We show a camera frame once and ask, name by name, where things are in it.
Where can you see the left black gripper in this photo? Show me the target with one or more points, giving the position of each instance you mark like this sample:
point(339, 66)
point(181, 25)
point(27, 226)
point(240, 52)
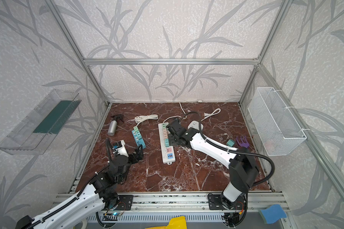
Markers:
point(134, 156)

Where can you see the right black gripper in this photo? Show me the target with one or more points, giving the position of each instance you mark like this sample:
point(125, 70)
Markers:
point(175, 130)

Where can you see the teal plug adapter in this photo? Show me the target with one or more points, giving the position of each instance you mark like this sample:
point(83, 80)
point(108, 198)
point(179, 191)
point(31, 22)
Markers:
point(230, 143)
point(166, 142)

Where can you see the square white power socket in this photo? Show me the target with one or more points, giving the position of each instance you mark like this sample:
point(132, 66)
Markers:
point(196, 125)

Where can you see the long white power strip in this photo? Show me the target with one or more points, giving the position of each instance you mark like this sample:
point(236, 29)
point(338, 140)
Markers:
point(168, 156)

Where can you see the teal power strip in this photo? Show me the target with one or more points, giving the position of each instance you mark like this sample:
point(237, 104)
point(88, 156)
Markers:
point(139, 142)

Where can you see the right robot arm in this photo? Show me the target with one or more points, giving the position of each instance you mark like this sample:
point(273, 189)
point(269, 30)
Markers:
point(241, 163)

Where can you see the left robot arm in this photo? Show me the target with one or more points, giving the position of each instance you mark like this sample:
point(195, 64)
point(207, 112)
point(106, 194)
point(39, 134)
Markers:
point(99, 192)

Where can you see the silver spray bottle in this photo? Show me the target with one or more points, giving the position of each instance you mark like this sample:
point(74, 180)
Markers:
point(113, 124)

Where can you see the purple pink toy fork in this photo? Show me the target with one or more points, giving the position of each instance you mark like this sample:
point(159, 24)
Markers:
point(242, 141)

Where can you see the yellow plastic object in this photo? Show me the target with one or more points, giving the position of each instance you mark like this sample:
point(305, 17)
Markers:
point(174, 223)

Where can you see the blue sponge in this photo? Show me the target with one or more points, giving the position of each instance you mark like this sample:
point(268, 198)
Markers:
point(272, 214)

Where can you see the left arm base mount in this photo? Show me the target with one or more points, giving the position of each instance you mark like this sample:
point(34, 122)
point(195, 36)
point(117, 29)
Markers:
point(123, 203)

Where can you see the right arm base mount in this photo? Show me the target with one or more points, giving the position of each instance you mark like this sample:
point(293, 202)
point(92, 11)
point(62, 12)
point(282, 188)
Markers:
point(219, 202)

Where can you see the clear plastic wall tray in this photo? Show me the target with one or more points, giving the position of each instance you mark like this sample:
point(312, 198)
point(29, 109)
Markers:
point(37, 131)

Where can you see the white wire basket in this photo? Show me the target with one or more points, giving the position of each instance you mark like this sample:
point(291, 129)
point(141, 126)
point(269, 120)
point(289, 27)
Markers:
point(276, 126)

